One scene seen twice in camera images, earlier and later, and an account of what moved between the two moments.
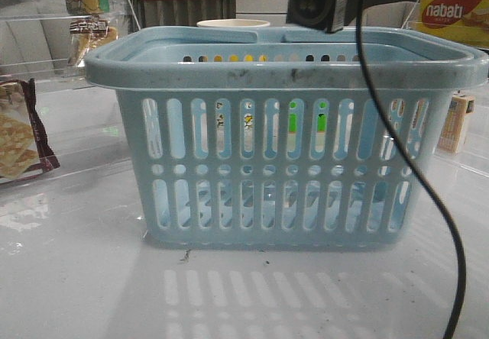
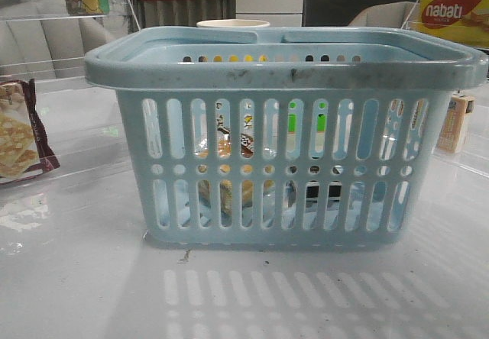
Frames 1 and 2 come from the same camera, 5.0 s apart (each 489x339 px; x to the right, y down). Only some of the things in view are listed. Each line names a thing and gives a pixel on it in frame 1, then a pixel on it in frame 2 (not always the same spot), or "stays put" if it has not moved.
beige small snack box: x=459 y=106 stays put
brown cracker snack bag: x=24 y=147 stays put
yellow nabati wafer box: x=458 y=11 stays put
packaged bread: x=87 y=34 -> x=224 y=150
